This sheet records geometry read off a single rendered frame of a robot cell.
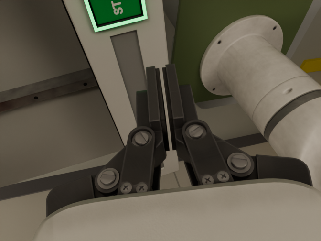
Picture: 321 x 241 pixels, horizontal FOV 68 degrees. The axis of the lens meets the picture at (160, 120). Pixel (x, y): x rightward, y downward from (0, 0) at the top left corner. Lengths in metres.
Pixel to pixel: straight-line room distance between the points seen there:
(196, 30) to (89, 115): 0.29
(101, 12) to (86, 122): 0.35
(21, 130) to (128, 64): 0.34
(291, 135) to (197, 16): 0.25
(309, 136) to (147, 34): 0.25
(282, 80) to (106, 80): 0.27
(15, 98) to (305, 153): 0.46
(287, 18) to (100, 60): 0.41
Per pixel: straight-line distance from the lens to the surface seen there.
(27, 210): 2.28
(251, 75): 0.45
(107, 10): 0.26
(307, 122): 0.39
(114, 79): 0.31
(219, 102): 0.65
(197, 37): 0.48
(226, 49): 0.51
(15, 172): 0.72
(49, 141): 0.61
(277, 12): 0.55
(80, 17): 0.26
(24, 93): 0.48
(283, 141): 0.40
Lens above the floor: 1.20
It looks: 38 degrees down
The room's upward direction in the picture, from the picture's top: 159 degrees clockwise
